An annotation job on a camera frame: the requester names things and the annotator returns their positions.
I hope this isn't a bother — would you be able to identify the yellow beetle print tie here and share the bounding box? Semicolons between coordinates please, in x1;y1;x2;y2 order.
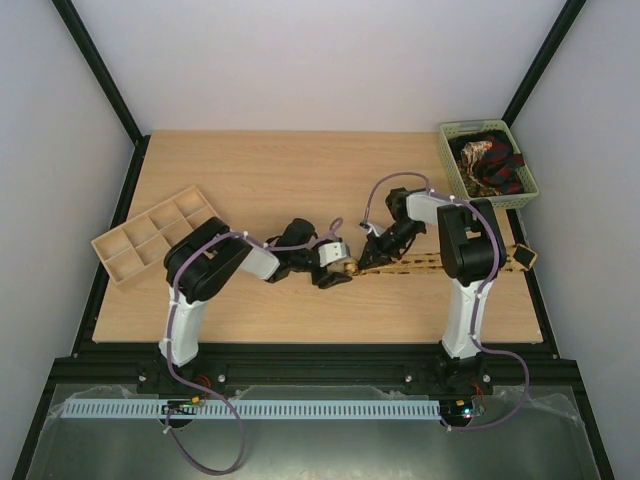
340;243;538;277

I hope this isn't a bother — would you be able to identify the wooden compartment tray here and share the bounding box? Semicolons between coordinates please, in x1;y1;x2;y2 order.
92;186;217;291

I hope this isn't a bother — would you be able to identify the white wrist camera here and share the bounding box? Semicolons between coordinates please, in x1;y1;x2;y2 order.
317;241;350;267
359;221;386;238

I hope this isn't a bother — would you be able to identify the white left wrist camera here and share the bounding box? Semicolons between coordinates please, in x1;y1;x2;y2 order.
317;241;350;267

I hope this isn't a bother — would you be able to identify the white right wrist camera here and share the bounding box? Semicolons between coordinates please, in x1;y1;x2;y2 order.
359;221;386;238

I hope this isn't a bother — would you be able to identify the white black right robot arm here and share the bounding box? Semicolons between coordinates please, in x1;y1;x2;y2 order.
358;188;506;392

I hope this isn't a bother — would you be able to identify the floral patterned tie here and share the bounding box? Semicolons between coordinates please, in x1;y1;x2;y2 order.
461;140;493;168

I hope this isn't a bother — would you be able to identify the light blue slotted cable duct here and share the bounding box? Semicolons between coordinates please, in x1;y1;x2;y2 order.
60;399;441;421

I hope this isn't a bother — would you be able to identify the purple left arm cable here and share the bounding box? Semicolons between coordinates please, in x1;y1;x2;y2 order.
166;216;345;474

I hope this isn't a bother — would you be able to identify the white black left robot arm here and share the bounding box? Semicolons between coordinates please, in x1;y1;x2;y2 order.
159;217;351;367

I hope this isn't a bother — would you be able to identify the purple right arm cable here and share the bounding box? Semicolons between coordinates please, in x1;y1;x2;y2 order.
358;172;531;434

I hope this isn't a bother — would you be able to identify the green perforated plastic basket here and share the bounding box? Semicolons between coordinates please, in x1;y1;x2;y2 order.
438;120;539;209

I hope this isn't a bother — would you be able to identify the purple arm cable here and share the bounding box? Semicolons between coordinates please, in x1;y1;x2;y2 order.
166;216;345;474
358;172;531;434

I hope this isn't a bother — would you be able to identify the black aluminium frame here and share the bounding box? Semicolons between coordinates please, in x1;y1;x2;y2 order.
13;1;614;479

